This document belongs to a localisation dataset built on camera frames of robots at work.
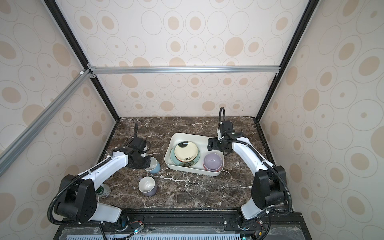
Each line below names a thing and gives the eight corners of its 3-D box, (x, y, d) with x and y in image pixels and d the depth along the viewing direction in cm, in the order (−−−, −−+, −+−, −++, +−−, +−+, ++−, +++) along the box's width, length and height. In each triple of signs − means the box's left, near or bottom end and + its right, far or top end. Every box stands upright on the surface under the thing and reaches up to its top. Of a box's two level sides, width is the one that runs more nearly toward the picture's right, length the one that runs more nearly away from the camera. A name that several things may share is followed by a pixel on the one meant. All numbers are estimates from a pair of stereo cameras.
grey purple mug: (140, 196, 84) (136, 191, 77) (144, 182, 89) (139, 176, 82) (156, 196, 84) (153, 191, 77) (158, 182, 89) (155, 176, 82)
